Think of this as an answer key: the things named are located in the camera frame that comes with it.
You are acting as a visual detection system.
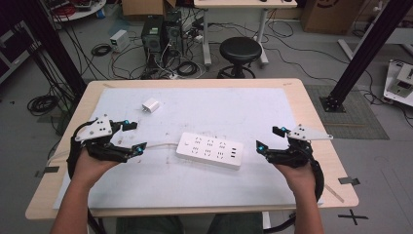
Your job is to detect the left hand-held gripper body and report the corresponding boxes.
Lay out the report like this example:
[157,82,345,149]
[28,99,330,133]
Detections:
[75,113,132,163]

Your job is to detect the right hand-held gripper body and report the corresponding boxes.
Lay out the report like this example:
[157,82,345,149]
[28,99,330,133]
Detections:
[265,124,334,170]

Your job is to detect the white charger plug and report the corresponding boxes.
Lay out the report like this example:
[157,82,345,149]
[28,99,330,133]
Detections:
[141,97,161,114]

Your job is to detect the white power strip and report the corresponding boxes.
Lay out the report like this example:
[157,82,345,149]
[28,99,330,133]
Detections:
[175,131,244,171]

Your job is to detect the person's left hand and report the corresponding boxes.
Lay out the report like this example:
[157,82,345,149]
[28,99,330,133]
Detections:
[71,148,122,190]

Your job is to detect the person's right hand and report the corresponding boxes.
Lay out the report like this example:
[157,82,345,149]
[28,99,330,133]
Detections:
[274,160,319,197]

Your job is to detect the wooden table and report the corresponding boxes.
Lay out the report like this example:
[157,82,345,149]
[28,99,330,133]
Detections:
[24,77,360,221]

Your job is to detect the grey floor mat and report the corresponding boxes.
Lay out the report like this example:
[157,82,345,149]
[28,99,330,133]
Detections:
[304,84,391,141]

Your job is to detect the black tape strip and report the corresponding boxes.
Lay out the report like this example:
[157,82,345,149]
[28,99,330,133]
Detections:
[337,176,361,186]
[34,166,60,178]

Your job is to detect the white table mat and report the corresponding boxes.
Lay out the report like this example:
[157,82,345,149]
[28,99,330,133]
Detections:
[53,86,324,210]

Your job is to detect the white table leg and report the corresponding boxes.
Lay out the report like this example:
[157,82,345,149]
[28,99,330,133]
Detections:
[261,211,273,230]

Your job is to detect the person's legs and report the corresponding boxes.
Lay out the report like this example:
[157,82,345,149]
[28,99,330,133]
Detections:
[115,212,264,234]

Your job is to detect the white power supply box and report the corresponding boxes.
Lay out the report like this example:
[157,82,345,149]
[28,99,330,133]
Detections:
[109,29,131,54]

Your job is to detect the black computer tower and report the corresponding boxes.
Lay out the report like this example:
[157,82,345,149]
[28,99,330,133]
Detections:
[140,15,166,70]

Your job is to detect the black round stool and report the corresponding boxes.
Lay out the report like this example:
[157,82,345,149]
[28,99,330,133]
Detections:
[216,36,263,80]

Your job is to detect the black tape cross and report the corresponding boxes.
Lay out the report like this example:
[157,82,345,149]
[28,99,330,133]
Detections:
[337,209,370,226]

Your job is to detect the grey computer tower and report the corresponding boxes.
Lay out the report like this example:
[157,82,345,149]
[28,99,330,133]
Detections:
[163,10,185,57]

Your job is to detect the white metal device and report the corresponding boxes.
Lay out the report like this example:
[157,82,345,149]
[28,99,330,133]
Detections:
[383,59,413,108]

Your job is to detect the round white table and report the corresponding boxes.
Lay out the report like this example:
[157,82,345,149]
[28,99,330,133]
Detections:
[48,0,108,23]

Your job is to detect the large cardboard box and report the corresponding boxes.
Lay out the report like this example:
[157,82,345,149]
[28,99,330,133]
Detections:
[299,0,365,36]

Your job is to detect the white desk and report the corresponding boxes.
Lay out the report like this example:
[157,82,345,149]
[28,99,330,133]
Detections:
[193,0,298,68]

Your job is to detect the white power strip cable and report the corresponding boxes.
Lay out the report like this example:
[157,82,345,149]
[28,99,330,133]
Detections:
[48,141,179,167]

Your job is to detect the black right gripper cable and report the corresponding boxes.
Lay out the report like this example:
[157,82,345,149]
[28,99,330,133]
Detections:
[262,151,326,234]

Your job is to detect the black cable coil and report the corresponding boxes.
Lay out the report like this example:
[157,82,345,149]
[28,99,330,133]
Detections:
[175,60,201,78]
[91,43,113,58]
[26,94,60,117]

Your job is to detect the black metal post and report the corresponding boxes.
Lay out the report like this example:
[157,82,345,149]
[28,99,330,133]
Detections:
[9,0,88,98]
[319,0,413,114]

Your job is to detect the white metal frame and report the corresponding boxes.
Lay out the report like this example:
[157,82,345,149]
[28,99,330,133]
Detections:
[337,26,413,63]

